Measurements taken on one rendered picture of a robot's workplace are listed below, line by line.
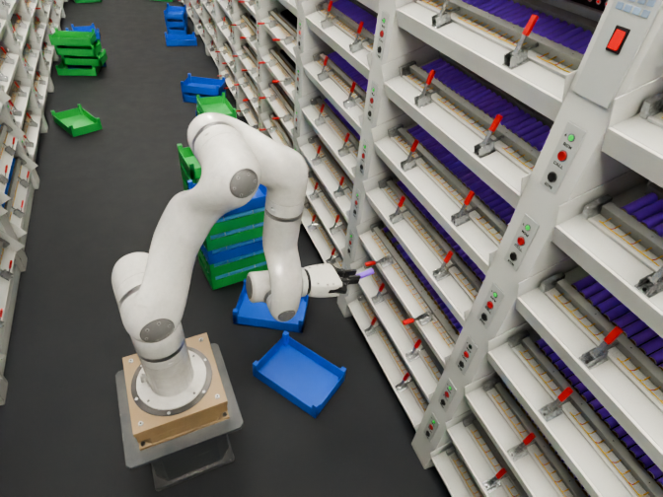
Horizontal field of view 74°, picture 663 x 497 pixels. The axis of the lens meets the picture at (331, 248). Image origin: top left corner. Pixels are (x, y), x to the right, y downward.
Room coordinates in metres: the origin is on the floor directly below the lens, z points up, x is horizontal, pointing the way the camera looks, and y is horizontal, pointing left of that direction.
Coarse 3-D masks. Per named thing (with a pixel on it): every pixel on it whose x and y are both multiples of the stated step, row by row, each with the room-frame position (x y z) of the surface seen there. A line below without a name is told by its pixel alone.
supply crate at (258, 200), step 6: (186, 180) 1.53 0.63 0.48; (192, 186) 1.53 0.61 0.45; (258, 186) 1.65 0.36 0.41; (264, 186) 1.59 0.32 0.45; (258, 192) 1.61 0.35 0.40; (264, 192) 1.60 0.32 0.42; (252, 198) 1.49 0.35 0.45; (258, 198) 1.51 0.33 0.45; (264, 198) 1.52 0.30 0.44; (246, 204) 1.47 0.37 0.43; (252, 204) 1.49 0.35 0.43; (258, 204) 1.51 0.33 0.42; (264, 204) 1.52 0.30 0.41; (234, 210) 1.45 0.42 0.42; (240, 210) 1.46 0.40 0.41; (246, 210) 1.47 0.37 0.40; (222, 216) 1.42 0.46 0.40
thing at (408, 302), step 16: (368, 224) 1.31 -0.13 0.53; (384, 224) 1.33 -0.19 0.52; (368, 240) 1.27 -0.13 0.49; (384, 256) 1.18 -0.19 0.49; (384, 272) 1.11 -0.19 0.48; (400, 288) 1.04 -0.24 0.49; (416, 304) 0.97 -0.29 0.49; (416, 320) 0.91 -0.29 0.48; (432, 320) 0.90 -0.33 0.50; (448, 320) 0.90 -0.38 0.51; (432, 336) 0.85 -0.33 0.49; (448, 352) 0.79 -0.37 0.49
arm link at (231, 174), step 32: (224, 128) 0.77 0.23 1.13; (224, 160) 0.68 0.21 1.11; (256, 160) 0.72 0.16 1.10; (192, 192) 0.67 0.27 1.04; (224, 192) 0.65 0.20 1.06; (160, 224) 0.69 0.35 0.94; (192, 224) 0.68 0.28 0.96; (160, 256) 0.65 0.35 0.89; (192, 256) 0.68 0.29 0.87; (160, 288) 0.61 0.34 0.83; (128, 320) 0.57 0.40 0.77; (160, 320) 0.58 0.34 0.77
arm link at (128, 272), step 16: (128, 256) 0.72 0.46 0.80; (144, 256) 0.73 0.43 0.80; (112, 272) 0.69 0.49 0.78; (128, 272) 0.67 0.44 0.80; (144, 272) 0.68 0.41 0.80; (128, 288) 0.63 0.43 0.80; (176, 336) 0.65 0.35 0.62; (144, 352) 0.61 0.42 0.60; (160, 352) 0.61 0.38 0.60; (176, 352) 0.64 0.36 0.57
